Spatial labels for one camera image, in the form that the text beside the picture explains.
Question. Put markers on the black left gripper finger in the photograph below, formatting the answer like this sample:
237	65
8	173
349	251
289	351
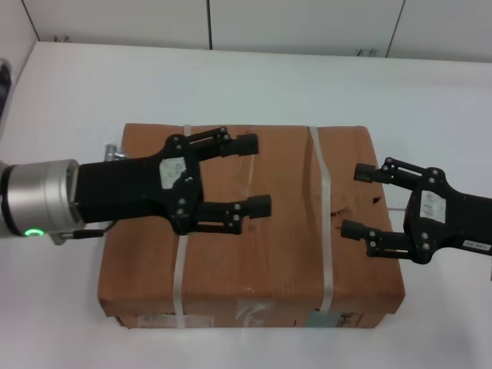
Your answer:
246	145

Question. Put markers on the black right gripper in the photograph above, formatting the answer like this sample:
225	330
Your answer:
461	223

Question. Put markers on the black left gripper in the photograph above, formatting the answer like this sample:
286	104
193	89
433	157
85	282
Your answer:
123	188

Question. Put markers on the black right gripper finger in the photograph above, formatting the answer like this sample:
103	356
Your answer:
259	207

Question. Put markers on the brown paper box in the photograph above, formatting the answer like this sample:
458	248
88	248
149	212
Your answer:
269	253

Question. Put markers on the clear tape patch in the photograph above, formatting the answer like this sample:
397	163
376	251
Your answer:
254	313

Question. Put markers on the grey printed label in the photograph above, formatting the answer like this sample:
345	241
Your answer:
334	320

